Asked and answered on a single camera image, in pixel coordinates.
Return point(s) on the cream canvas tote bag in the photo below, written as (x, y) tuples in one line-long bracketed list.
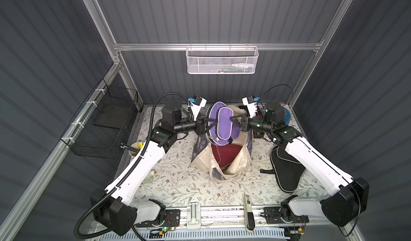
[(203, 159)]

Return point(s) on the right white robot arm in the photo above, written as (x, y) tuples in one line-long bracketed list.
[(346, 197)]

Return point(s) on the purple pouch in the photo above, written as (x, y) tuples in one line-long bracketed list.
[(222, 130)]

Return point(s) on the blue paddle case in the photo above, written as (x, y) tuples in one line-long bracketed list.
[(287, 116)]

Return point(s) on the white wire wall basket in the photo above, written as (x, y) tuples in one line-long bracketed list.
[(221, 60)]

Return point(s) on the white vented floor panel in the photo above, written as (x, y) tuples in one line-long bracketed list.
[(217, 234)]

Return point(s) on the black white handheld device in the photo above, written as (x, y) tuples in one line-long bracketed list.
[(248, 214)]

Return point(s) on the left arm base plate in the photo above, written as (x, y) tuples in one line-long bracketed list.
[(167, 218)]

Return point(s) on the black paddle case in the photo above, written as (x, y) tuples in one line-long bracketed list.
[(288, 171)]

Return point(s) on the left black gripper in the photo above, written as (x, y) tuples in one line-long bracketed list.
[(199, 125)]

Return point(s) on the maroon red paddle case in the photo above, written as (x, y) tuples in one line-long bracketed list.
[(225, 155)]

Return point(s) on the white bracket on rail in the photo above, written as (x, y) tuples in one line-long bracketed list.
[(193, 216)]

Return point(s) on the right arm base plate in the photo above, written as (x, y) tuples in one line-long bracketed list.
[(274, 214)]

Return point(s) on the black wire side basket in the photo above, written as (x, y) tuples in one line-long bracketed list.
[(104, 123)]

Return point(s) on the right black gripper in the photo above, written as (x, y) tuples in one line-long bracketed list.
[(245, 124)]

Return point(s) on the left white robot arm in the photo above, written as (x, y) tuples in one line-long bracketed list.
[(112, 207)]

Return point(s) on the red black ping pong set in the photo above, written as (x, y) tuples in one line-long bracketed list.
[(258, 134)]

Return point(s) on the cup with yellow item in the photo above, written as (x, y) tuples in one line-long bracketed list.
[(136, 147)]

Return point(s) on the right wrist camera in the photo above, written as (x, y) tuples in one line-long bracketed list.
[(252, 105)]

